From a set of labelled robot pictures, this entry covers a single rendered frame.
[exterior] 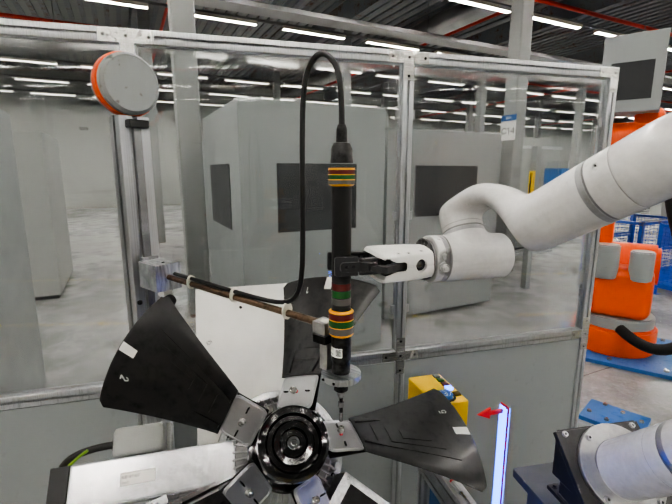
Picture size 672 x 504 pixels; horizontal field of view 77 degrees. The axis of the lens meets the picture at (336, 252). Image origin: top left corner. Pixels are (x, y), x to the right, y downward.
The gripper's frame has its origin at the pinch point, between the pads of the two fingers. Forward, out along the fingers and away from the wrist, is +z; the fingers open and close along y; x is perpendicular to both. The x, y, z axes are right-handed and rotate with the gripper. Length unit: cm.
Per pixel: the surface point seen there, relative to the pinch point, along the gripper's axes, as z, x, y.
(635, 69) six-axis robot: -314, 99, 224
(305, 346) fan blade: 4.3, -18.9, 10.7
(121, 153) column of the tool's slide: 43, 20, 54
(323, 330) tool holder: 3.0, -12.1, 1.1
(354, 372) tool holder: -2.1, -19.5, -1.3
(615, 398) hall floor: -258, -149, 157
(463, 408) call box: -39, -45, 21
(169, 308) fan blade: 29.2, -9.2, 11.2
